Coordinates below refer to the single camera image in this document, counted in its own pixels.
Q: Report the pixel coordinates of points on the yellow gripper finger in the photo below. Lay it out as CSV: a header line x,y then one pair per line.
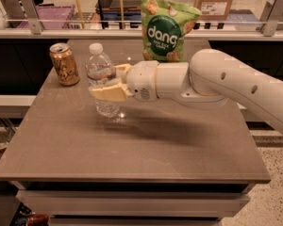
x,y
114,93
122,71

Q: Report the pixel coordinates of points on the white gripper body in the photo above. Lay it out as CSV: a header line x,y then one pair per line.
x,y
141,79

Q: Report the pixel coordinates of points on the clear plastic water bottle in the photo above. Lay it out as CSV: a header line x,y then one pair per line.
x,y
100,70

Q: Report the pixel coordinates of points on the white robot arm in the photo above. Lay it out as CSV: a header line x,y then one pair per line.
x,y
207,81

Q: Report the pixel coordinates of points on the gold soda can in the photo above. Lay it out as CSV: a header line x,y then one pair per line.
x,y
64,63

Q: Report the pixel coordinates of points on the green dang chips bag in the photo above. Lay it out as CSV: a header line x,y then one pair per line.
x,y
164,25

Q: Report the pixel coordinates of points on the purple plastic crate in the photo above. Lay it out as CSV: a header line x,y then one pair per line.
x,y
55,17

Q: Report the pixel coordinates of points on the cardboard box with label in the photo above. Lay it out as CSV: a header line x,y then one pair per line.
x,y
213,9

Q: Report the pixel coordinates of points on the left metal rail bracket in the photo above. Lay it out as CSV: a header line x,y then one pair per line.
x,y
32,17

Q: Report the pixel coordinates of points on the metal rail bracket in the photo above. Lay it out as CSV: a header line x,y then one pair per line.
x,y
272,17
32,17

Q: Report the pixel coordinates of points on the right metal rail bracket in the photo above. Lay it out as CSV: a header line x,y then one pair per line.
x,y
272,17

